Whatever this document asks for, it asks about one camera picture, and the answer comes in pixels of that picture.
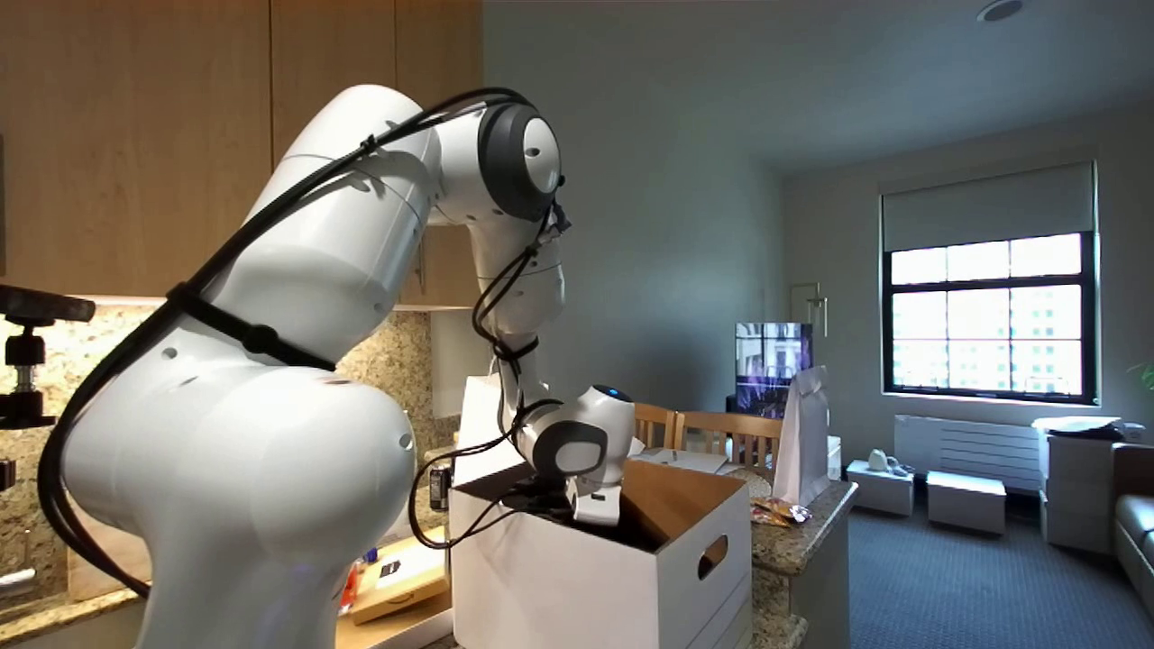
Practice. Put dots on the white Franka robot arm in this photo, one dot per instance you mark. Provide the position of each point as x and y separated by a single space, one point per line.
239 479

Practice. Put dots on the white cardboard box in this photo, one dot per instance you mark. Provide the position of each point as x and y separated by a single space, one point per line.
580 588

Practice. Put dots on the wooden chair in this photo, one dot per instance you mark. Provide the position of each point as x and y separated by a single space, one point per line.
733 433
655 421

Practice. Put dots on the white paper bag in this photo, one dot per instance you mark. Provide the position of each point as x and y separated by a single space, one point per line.
473 414

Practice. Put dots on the small colourful packet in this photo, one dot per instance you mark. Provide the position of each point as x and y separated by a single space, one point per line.
779 513

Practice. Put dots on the white ottoman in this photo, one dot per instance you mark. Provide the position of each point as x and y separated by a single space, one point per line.
883 491
965 501

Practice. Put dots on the brown flat board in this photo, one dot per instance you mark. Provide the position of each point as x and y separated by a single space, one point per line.
385 634

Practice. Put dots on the white radiator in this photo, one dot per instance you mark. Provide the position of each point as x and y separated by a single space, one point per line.
959 448

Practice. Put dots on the black-framed window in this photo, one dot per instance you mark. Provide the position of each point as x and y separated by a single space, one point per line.
986 310

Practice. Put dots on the grey roller blind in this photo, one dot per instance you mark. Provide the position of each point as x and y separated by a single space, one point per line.
986 203

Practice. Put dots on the white low cabinet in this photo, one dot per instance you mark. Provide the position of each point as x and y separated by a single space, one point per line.
1075 486

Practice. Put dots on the grey sofa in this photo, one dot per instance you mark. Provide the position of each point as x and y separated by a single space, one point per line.
1139 542

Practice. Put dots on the wooden wall cabinets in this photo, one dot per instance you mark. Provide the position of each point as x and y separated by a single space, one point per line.
144 119

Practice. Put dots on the black camera tripod mount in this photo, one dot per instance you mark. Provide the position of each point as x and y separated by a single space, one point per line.
36 308

